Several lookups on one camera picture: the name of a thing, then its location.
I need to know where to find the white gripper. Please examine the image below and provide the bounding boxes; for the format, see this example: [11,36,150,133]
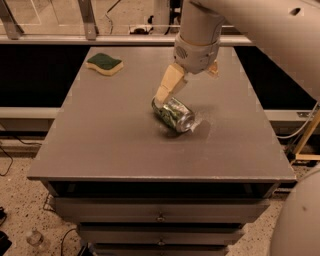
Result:
[154,32,220,104]

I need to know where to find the green soda can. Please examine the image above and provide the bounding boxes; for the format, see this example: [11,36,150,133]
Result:
[151,98,195,133]

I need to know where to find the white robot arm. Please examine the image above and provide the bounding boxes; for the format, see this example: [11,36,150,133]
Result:
[154,0,320,256]

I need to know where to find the green and yellow sponge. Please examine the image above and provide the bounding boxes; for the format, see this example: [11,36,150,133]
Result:
[86,53,124,76]

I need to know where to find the grey drawer cabinet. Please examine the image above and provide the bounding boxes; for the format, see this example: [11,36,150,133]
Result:
[28,47,295,256]

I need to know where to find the top grey drawer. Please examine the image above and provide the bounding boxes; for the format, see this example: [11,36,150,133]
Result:
[55,198,269,223]

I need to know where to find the grey drawer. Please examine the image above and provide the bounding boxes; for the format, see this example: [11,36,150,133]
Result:
[79,224,244,246]
[55,198,269,223]

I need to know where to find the metal window railing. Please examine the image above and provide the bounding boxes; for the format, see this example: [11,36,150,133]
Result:
[0,0,254,47]

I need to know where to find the middle grey drawer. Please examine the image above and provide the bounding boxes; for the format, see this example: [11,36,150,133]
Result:
[79,224,244,246]

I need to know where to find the clear plastic water bottle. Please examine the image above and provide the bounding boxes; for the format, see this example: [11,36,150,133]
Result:
[26,229,45,251]

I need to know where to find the black floor cable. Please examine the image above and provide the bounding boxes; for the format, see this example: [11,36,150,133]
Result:
[0,134,43,178]

